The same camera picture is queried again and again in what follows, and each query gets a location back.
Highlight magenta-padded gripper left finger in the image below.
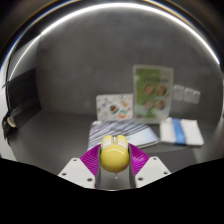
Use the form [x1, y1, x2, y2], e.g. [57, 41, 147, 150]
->
[57, 144, 102, 189]

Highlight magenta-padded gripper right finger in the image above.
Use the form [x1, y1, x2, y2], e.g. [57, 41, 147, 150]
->
[127, 143, 172, 189]

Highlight yellow computer mouse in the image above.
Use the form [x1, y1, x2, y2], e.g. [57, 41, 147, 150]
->
[99, 134, 131, 174]

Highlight striped grey mouse pad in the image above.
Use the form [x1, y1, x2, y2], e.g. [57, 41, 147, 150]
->
[87, 119, 161, 152]

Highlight white and blue packet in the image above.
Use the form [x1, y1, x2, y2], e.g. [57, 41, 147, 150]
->
[159, 116, 205, 147]

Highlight white printed small card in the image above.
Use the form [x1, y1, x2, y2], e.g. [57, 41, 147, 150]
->
[95, 93, 135, 122]

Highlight green printed standing card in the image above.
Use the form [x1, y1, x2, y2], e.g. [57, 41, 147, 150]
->
[132, 64, 175, 121]

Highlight white wall socket plates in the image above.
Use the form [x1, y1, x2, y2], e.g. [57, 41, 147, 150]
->
[172, 84, 202, 105]

